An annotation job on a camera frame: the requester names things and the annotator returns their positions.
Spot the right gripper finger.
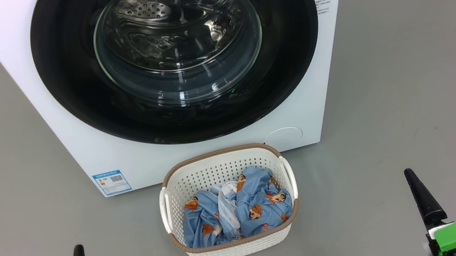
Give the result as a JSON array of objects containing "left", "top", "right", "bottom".
[{"left": 403, "top": 163, "right": 449, "bottom": 231}]

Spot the black round glass washer door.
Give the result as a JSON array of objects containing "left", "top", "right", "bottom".
[{"left": 24, "top": 0, "right": 335, "bottom": 165}]

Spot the white front-load washing machine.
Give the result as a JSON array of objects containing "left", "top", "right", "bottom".
[{"left": 0, "top": 0, "right": 376, "bottom": 214}]

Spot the steel washer drum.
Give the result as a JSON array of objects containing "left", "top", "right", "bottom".
[{"left": 101, "top": 0, "right": 255, "bottom": 81}]

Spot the blue energy label sticker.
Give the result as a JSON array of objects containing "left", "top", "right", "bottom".
[{"left": 91, "top": 168, "right": 133, "bottom": 198}]

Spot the cream perforated laundry basket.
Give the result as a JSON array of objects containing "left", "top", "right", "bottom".
[{"left": 152, "top": 138, "right": 307, "bottom": 256}]

